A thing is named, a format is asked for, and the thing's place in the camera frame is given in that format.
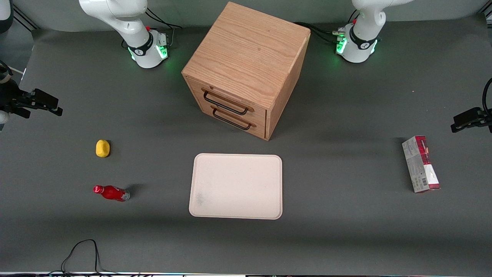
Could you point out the beige rectangular tray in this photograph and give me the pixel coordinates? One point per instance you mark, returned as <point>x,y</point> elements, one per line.
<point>236,186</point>

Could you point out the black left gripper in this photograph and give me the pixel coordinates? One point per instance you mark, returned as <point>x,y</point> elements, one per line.
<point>485,115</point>

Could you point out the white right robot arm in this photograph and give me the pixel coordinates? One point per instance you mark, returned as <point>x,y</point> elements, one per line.
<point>132,27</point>

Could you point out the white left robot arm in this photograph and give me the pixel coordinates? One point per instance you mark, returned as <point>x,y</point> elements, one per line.
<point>363,42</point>

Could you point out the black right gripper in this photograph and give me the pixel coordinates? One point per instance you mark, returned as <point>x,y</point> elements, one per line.
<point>8,96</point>

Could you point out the dark grey table mat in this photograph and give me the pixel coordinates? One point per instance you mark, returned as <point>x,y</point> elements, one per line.
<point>346,238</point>

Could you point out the wooden drawer front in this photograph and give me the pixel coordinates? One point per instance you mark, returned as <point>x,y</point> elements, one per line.
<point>234,100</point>
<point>253,130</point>

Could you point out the yellow lemon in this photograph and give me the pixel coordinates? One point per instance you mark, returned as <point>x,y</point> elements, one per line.
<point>102,148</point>

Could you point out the red and grey carton box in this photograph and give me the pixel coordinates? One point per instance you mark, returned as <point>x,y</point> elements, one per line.
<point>421,165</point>

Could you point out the black frame rail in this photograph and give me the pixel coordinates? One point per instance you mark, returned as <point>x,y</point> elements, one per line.
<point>23,17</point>

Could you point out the wooden drawer cabinet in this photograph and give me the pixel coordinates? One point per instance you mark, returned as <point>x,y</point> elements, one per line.
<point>250,50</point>

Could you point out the red coke bottle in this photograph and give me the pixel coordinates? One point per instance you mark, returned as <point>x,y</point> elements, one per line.
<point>112,192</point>

